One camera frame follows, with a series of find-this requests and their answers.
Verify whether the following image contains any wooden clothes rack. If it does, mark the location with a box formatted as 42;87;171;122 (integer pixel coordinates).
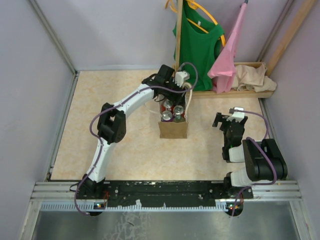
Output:
171;0;318;99

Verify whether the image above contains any yellow hanger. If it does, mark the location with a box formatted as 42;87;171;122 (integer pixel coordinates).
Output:
164;0;177;13
183;0;227;47

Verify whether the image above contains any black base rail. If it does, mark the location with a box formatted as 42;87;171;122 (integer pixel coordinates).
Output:
76;180;242;208

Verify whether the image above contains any purple cable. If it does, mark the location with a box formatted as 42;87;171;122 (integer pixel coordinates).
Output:
230;109;278;217
74;61;199;216

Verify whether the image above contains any clear glass bottle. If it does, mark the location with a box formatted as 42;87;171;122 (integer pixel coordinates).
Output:
174;115;186;123

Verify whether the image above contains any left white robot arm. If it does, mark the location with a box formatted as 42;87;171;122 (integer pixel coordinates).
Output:
75;64;189;199

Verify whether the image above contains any pink t-shirt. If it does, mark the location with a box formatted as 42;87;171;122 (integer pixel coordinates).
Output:
207;0;248;94

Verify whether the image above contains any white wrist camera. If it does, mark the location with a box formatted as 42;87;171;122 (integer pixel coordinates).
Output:
174;70;190;87
227;107;245;123

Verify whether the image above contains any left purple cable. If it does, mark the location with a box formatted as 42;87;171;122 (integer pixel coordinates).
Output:
74;61;199;216

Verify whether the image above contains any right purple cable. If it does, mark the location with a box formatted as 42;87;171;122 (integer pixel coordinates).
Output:
230;109;278;217

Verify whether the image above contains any red green soda can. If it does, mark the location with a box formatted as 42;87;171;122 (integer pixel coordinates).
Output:
173;105;185;119

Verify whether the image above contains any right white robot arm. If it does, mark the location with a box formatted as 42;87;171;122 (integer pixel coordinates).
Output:
212;108;288;198

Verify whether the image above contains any beige cloth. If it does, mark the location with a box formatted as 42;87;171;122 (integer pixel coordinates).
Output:
231;63;277;93

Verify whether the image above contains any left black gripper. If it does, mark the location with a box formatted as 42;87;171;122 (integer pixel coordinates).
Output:
162;77;187;106

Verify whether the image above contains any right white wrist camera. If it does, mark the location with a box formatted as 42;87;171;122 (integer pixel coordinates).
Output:
227;107;245;123

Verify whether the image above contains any green t-shirt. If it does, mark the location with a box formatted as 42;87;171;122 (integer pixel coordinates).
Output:
179;0;225;92

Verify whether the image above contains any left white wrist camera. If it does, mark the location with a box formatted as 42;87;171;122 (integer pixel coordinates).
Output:
174;70;190;87

